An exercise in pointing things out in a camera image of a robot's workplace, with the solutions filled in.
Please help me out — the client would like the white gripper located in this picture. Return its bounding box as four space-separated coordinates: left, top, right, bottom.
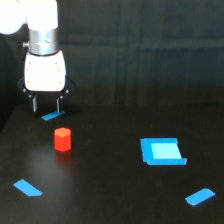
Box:
17 51 75 115

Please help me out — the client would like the red hexagonal block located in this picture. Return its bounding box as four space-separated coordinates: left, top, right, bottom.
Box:
54 127 71 152

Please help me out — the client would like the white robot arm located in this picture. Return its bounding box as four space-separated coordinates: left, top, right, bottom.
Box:
0 0 75 113

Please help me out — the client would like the blue tape strip far left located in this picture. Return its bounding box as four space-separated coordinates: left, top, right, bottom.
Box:
41 111 65 121

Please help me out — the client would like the blue tape strip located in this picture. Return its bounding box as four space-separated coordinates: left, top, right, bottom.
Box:
41 111 65 121
185 188 215 206
13 179 42 197

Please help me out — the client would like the blue tape strip near left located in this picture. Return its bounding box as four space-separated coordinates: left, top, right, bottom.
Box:
13 179 42 197

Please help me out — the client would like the blue tape strip near right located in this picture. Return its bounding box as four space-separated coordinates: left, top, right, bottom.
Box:
185 188 215 206

